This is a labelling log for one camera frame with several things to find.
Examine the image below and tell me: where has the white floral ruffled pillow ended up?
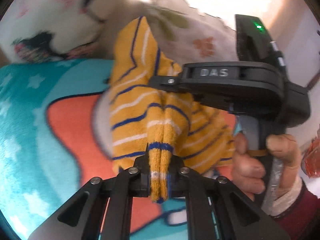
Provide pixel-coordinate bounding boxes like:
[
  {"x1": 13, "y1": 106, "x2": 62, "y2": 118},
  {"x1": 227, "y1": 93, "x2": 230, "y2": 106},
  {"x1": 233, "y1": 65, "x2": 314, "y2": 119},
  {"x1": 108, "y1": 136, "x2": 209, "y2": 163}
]
[{"x1": 144, "y1": 0, "x2": 238, "y2": 65}]

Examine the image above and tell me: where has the person's right hand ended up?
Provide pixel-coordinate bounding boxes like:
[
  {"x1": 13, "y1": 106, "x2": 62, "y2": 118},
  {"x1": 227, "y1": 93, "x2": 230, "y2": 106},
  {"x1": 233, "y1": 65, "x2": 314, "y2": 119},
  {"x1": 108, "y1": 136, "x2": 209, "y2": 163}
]
[{"x1": 231, "y1": 132, "x2": 303, "y2": 217}]

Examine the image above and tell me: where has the red plastic bag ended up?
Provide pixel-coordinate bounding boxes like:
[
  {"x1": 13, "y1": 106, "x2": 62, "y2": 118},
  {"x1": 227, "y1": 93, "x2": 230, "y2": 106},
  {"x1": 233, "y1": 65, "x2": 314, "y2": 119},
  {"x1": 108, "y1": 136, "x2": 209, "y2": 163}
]
[{"x1": 301, "y1": 138, "x2": 320, "y2": 178}]

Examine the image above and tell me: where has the teal star cartoon blanket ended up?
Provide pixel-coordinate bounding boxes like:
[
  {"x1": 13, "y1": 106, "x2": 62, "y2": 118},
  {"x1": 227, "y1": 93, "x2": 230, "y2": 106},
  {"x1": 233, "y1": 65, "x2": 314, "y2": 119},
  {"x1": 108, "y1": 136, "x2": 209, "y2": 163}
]
[{"x1": 0, "y1": 58, "x2": 245, "y2": 240}]

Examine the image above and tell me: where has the yellow striped knit sweater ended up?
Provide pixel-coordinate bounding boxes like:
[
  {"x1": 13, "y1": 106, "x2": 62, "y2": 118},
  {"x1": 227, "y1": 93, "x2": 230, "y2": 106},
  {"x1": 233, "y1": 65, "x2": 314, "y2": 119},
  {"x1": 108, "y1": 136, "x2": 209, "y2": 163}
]
[{"x1": 109, "y1": 17, "x2": 234, "y2": 203}]

